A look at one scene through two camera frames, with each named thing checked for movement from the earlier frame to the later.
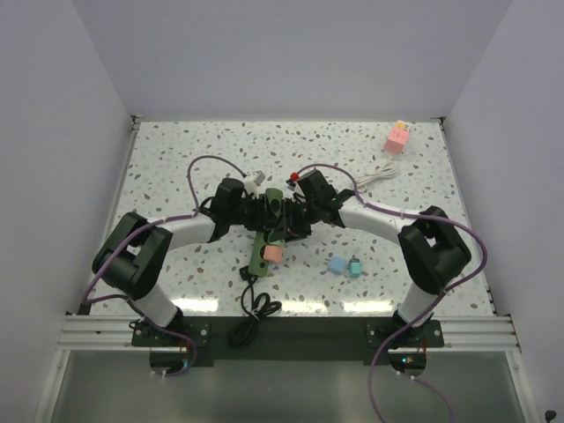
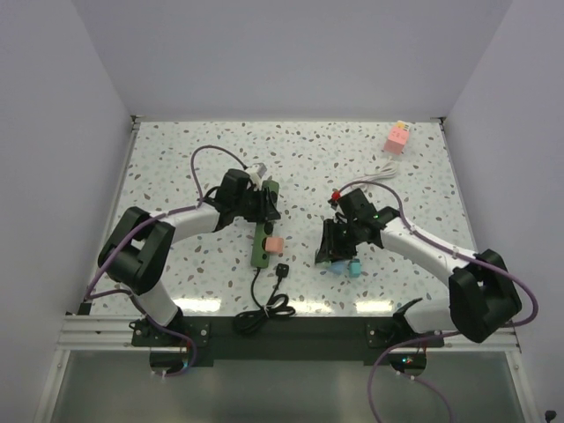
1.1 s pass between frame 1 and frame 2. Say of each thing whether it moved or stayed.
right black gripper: moved
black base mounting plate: stayed
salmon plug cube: moved
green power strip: moved
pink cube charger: stayed
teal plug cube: stayed
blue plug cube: stayed
